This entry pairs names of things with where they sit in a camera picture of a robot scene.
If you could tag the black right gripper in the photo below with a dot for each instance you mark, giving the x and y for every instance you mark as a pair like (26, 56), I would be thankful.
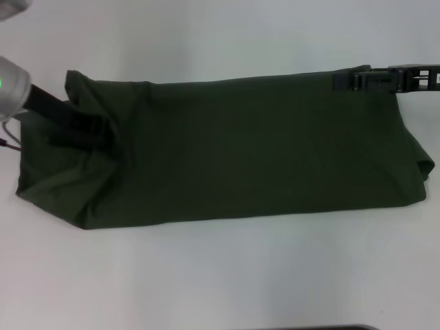
(417, 78)

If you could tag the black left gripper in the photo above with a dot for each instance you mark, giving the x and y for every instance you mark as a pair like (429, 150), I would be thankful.
(58, 106)

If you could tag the dark green FREE t-shirt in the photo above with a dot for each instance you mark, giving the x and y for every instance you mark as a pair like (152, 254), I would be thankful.
(240, 154)

